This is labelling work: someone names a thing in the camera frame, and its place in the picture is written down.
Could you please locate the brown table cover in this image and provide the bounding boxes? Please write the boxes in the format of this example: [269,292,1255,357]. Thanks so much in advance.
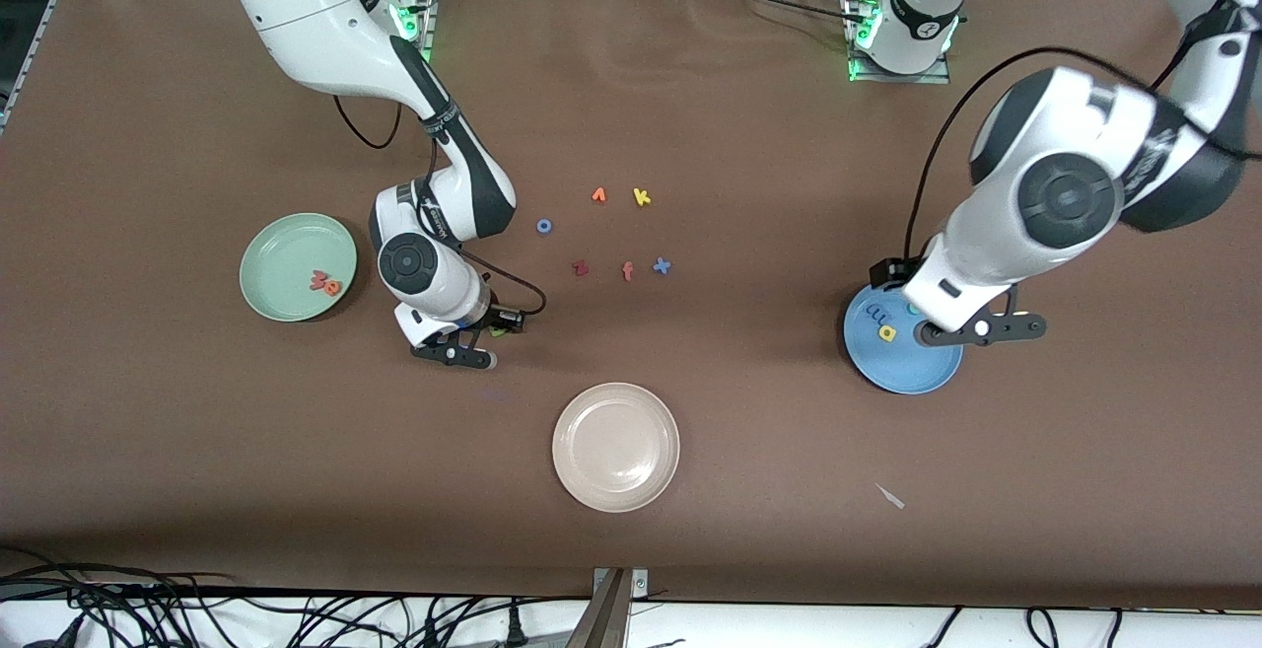
[0,0,1262,612]

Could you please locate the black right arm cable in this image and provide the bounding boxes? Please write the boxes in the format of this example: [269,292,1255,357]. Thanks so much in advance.
[333,96,547,320]

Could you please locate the small metal bracket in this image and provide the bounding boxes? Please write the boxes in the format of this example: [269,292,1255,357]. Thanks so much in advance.
[592,567,650,600]

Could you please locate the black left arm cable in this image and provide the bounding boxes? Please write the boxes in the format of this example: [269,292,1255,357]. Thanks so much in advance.
[905,0,1262,264]

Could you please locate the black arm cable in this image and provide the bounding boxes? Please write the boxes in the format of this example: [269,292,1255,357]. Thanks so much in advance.
[905,0,1262,264]
[333,96,547,320]

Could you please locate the green plate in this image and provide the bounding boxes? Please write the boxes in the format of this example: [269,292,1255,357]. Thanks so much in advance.
[240,212,359,324]

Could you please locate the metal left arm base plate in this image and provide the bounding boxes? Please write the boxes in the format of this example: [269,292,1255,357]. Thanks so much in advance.
[844,0,953,85]

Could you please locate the tangled black cables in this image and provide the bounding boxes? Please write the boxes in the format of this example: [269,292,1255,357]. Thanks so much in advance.
[0,544,593,648]

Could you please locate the beige plate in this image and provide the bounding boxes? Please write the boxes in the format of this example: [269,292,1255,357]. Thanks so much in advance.
[551,382,681,514]

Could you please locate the aluminium profile beam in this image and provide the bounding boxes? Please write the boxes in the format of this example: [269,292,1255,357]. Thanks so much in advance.
[564,569,632,648]

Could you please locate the blue plate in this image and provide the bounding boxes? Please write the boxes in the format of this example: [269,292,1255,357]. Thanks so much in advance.
[843,278,965,396]

